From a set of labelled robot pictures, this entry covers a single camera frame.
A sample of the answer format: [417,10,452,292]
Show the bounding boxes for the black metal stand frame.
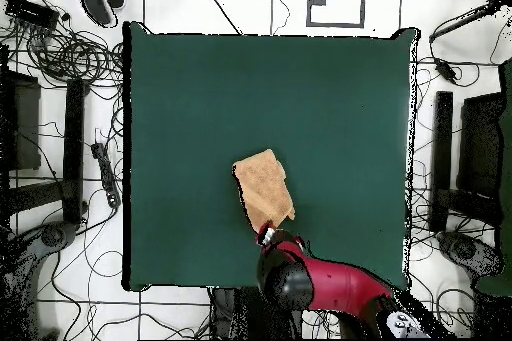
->
[6,77,87,226]
[428,90,503,234]

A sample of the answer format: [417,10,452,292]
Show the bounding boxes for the black power strip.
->
[90,141,122,210]

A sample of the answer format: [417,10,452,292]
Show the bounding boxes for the black power adapter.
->
[433,56,459,85]

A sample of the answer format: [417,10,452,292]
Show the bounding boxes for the tan terry towel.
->
[231,148,297,235]

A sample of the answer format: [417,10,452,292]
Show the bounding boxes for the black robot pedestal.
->
[209,286,303,340]

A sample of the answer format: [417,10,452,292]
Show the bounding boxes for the dark green table cloth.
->
[122,20,420,292]

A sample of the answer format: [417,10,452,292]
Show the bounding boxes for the dark grey box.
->
[7,72,42,172]
[457,92,506,198]

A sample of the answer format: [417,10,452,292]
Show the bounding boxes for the green fabric drape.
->
[475,58,512,298]

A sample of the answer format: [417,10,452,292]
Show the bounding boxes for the grey tripod base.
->
[0,220,79,340]
[435,229,503,278]

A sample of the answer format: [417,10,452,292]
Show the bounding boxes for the tangled black cables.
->
[0,4,125,92]

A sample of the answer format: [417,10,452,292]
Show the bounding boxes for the long black floor cable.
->
[195,0,244,37]

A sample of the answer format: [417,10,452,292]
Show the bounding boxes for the flat black electronics box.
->
[4,0,60,30]

